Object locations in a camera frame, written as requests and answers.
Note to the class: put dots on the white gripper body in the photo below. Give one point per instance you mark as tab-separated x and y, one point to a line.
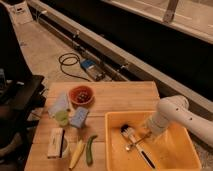
157	124

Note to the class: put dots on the blue and grey device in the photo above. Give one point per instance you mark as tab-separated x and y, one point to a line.
92	69

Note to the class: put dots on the green toy cucumber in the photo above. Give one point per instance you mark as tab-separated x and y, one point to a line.
89	157

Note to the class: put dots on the black chair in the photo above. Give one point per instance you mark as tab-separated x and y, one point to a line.
20	90

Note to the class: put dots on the orange bowl with dark contents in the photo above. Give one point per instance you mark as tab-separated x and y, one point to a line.
81	95

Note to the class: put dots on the white box on floor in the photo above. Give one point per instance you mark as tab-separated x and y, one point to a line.
20	13

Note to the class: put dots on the yellow plastic tray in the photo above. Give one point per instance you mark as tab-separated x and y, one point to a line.
171	151

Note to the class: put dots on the silver metal fork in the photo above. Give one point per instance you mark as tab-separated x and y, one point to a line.
130	146

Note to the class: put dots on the dish brush white black handle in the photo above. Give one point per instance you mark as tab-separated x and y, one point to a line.
128	132

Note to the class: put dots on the blue sponge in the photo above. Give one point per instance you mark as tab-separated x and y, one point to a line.
79	118

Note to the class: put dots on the green plastic cup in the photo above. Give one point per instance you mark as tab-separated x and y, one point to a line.
62	117

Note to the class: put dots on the white box with black stripe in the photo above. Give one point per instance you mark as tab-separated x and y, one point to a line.
56	143

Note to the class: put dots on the clear plastic bag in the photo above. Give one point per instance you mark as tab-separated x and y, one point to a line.
61	104

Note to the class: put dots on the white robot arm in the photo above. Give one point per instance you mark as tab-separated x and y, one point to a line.
176	108

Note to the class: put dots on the metal floor rail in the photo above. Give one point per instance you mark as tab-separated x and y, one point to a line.
166	84

